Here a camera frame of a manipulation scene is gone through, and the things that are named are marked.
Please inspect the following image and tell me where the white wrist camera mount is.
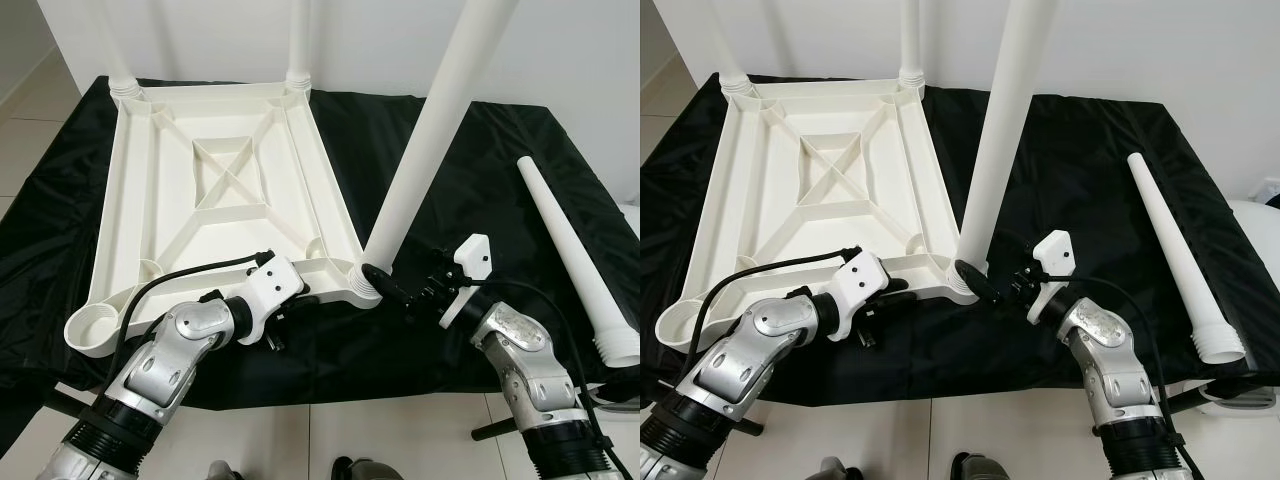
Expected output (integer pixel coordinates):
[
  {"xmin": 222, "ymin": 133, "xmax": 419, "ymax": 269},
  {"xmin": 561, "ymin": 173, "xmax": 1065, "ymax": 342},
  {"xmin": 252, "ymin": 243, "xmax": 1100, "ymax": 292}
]
[
  {"xmin": 237, "ymin": 252, "xmax": 307, "ymax": 343},
  {"xmin": 823, "ymin": 249, "xmax": 892, "ymax": 338},
  {"xmin": 1024, "ymin": 229, "xmax": 1075, "ymax": 324},
  {"xmin": 439, "ymin": 233, "xmax": 492, "ymax": 330}
]

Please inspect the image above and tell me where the grey robot right foot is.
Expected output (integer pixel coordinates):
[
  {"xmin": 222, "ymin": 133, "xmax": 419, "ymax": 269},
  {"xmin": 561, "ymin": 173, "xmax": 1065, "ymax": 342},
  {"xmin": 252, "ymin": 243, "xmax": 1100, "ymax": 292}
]
[
  {"xmin": 331, "ymin": 454, "xmax": 403, "ymax": 480},
  {"xmin": 949, "ymin": 451, "xmax": 1013, "ymax": 480}
]

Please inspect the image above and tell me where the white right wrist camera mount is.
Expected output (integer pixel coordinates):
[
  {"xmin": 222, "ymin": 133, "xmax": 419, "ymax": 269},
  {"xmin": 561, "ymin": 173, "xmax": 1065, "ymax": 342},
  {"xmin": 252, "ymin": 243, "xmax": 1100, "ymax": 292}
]
[
  {"xmin": 439, "ymin": 233, "xmax": 492, "ymax": 330},
  {"xmin": 1024, "ymin": 229, "xmax": 1075, "ymax": 324}
]

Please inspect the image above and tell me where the white plastic table top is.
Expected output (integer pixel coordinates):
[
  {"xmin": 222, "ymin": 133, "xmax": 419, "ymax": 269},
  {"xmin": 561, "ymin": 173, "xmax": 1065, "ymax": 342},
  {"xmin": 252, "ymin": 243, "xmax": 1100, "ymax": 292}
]
[
  {"xmin": 64, "ymin": 80, "xmax": 387, "ymax": 360},
  {"xmin": 654, "ymin": 75, "xmax": 983, "ymax": 357}
]

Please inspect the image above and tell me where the black cloth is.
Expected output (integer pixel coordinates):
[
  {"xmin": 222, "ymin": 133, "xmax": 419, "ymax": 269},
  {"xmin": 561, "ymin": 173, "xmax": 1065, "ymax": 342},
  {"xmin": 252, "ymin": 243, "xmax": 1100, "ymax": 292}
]
[
  {"xmin": 640, "ymin": 72, "xmax": 1280, "ymax": 406},
  {"xmin": 0, "ymin": 76, "xmax": 641, "ymax": 446}
]

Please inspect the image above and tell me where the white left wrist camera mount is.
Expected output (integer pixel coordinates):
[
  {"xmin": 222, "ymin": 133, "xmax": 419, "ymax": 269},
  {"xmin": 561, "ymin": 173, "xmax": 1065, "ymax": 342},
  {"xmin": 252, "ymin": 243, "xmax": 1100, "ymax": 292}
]
[
  {"xmin": 237, "ymin": 252, "xmax": 307, "ymax": 343},
  {"xmin": 823, "ymin": 249, "xmax": 892, "ymax": 338}
]

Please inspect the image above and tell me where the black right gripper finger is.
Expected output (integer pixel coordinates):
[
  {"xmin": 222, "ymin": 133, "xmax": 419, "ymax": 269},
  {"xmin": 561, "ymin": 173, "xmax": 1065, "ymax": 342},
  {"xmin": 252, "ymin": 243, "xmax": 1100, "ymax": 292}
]
[
  {"xmin": 359, "ymin": 262, "xmax": 413, "ymax": 308},
  {"xmin": 952, "ymin": 258, "xmax": 1003, "ymax": 303}
]

